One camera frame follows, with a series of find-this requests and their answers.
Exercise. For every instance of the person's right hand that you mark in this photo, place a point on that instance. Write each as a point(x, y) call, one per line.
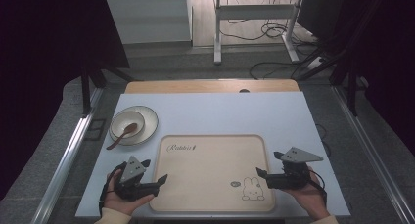
point(307, 198)

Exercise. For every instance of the wooden table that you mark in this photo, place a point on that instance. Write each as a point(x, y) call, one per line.
point(195, 86)

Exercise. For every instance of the white metal desk frame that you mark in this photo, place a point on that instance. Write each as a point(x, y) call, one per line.
point(254, 12)

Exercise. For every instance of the dark curtain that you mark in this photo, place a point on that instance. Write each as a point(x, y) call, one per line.
point(49, 70)
point(391, 54)

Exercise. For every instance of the person's left hand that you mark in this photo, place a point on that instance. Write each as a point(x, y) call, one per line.
point(124, 205)

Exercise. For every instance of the black metal stand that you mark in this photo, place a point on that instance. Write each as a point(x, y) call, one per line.
point(351, 87)
point(85, 90)

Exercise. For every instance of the white bowl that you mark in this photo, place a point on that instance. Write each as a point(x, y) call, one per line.
point(125, 119)

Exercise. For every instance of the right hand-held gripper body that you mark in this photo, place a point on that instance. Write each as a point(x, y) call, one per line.
point(288, 181)

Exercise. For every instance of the white power strip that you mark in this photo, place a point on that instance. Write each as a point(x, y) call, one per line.
point(315, 63)

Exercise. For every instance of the black floor frame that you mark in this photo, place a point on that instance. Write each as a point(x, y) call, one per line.
point(94, 129)

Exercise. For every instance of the white panel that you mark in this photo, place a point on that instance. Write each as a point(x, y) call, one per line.
point(150, 18)

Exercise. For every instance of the white rimmed plate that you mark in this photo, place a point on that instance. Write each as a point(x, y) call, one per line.
point(150, 120)

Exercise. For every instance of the aluminium rail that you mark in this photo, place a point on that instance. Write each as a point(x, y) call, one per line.
point(65, 165)
point(368, 145)

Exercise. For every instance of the beige tray with rabbit print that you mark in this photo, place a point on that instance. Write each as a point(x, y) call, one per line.
point(208, 178)

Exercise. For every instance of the brown wooden spoon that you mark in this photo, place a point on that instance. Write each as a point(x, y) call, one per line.
point(131, 128)

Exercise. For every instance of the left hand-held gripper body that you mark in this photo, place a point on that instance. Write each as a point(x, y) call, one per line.
point(130, 188)

